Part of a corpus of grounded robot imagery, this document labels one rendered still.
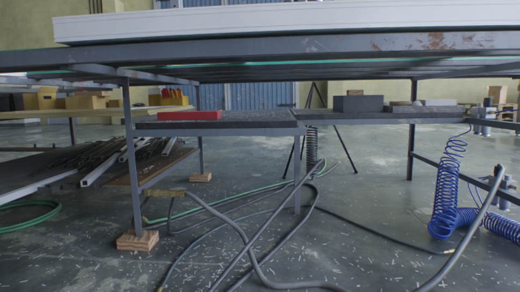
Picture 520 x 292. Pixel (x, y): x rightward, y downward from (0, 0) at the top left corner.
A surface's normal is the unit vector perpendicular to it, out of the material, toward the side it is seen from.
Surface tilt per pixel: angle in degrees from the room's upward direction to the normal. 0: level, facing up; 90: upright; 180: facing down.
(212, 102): 90
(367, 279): 0
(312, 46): 90
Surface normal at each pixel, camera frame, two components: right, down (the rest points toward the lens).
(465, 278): -0.02, -0.99
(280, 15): -0.07, 0.13
